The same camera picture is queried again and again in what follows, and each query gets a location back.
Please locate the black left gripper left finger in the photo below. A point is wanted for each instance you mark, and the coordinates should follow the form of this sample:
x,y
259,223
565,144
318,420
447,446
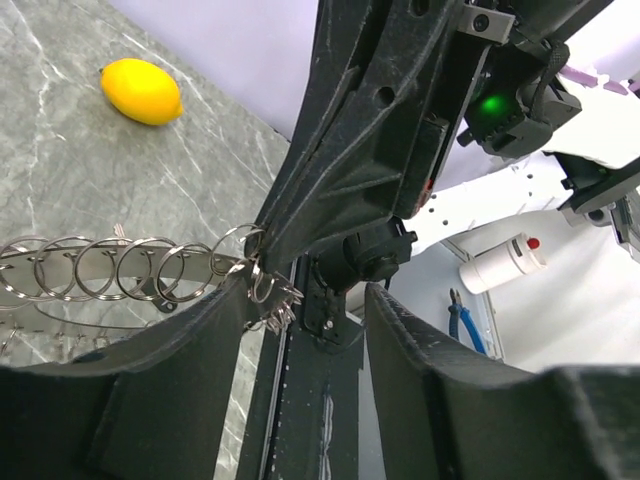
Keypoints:
x,y
150,407

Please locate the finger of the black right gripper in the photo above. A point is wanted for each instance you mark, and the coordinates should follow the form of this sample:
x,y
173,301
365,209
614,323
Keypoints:
x,y
378,71

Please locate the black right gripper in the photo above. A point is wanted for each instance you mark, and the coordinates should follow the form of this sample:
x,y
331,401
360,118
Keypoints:
x,y
496,90

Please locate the white cylinder red button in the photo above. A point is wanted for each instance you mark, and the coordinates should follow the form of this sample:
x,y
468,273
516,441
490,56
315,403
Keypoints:
x,y
514,258

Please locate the blue handled pliers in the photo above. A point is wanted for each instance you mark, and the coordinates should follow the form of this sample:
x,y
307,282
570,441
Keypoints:
x,y
458,313

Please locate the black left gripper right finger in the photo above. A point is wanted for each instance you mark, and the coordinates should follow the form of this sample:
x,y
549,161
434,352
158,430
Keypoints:
x,y
447,412

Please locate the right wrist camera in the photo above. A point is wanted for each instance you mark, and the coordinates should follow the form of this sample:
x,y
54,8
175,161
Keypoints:
x,y
489,25

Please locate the yellow lemon on table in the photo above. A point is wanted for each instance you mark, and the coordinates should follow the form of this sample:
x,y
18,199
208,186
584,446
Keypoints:
x,y
141,91

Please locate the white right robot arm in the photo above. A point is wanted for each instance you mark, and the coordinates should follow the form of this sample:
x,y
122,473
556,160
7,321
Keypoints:
x,y
476,187

